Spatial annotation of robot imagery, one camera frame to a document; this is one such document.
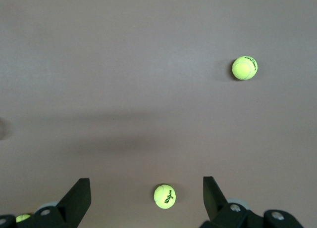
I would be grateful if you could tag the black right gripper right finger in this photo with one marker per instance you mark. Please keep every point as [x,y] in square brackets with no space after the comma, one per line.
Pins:
[218,210]

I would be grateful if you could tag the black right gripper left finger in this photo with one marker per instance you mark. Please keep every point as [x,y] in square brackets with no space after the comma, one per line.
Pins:
[71,208]

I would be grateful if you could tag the yellow Head tennis ball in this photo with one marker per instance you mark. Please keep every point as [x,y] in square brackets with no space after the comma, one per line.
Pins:
[22,218]
[244,68]

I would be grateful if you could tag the yellow Wilson tennis ball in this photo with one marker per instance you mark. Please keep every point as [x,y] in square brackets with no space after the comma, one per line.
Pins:
[163,197]

